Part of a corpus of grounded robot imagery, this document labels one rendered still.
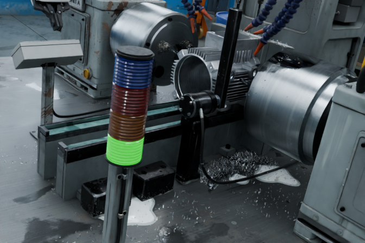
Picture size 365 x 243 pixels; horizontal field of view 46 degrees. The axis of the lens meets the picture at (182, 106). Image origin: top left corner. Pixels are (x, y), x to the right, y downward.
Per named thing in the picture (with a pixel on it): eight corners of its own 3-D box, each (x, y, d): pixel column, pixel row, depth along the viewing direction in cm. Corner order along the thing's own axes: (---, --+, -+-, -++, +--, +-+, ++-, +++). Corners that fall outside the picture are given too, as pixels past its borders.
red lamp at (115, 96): (133, 100, 74) (136, 75, 72) (155, 113, 70) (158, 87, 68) (102, 104, 70) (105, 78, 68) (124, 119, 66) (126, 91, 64)
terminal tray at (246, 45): (228, 52, 137) (232, 30, 134) (254, 62, 130) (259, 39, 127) (201, 55, 129) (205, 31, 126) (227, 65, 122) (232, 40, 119)
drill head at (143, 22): (139, 56, 176) (146, -6, 167) (201, 86, 152) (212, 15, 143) (85, 61, 160) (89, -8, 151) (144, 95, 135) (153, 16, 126)
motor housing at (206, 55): (211, 93, 145) (221, 37, 138) (255, 114, 133) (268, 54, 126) (165, 101, 132) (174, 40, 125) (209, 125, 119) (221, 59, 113)
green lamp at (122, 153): (127, 146, 77) (130, 123, 75) (148, 161, 73) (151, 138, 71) (99, 154, 73) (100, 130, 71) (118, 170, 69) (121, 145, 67)
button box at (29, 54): (73, 64, 125) (68, 47, 126) (84, 55, 120) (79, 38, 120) (14, 69, 114) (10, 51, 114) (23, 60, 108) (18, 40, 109)
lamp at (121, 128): (130, 123, 75) (133, 100, 74) (151, 138, 71) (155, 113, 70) (100, 130, 71) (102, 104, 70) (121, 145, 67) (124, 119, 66)
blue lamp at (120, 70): (136, 75, 72) (138, 49, 70) (158, 87, 68) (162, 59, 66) (105, 78, 68) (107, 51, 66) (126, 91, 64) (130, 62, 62)
